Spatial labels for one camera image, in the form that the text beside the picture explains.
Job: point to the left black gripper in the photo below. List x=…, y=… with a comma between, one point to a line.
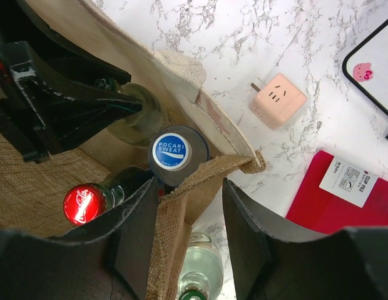
x=49, y=112

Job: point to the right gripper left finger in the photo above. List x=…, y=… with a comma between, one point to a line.
x=107, y=258

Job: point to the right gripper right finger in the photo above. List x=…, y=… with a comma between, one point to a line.
x=274, y=258

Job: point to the glass cola bottle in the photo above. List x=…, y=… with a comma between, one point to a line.
x=85, y=202

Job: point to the clear soda water bottle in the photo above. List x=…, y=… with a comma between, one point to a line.
x=202, y=272

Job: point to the green cap glass bottle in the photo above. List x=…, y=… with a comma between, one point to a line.
x=137, y=129

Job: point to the brown canvas tote bag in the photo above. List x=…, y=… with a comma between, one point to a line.
x=32, y=194

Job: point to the blue label water bottle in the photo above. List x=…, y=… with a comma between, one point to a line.
x=176, y=153

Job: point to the red clip file folder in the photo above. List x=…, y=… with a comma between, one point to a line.
x=335, y=194

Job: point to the pink power adapter cube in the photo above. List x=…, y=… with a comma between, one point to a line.
x=277, y=101

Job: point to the white whiteboard black frame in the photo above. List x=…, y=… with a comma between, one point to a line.
x=366, y=67

